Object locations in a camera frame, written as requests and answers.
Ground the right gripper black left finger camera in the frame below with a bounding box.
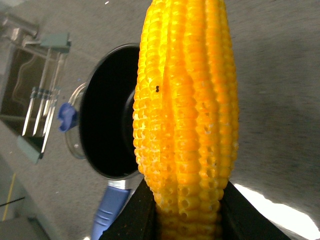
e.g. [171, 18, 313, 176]
[98, 180, 156, 240]

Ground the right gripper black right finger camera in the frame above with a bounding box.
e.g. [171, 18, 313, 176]
[221, 182, 290, 240]

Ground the yellow corn cob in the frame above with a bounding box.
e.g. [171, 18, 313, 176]
[133, 0, 239, 240]

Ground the glass lid with blue knob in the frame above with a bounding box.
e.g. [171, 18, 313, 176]
[57, 83, 87, 160]

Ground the dark blue saucepan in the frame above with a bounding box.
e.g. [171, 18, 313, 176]
[79, 43, 142, 240]

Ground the metal dish drying rack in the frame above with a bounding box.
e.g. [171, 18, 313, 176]
[0, 12, 71, 164]

